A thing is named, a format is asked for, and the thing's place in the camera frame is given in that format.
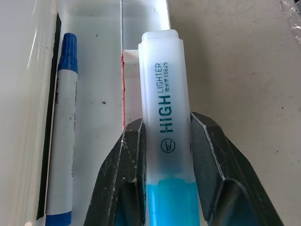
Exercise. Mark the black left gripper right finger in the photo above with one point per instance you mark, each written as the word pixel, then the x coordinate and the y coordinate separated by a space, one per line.
pixel 225 169

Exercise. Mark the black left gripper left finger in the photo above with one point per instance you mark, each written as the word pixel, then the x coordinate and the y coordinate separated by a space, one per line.
pixel 117 179

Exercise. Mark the blue highlighter with frosted cap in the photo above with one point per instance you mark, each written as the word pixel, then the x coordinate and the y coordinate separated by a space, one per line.
pixel 164 99

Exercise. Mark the blue capped whiteboard marker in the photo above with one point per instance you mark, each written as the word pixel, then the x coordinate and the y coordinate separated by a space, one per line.
pixel 63 122

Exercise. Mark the white plastic pencil case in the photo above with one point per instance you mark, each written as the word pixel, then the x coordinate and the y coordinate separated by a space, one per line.
pixel 98 70

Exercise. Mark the clear plastic wrap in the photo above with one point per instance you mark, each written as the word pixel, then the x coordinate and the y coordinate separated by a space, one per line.
pixel 293 16

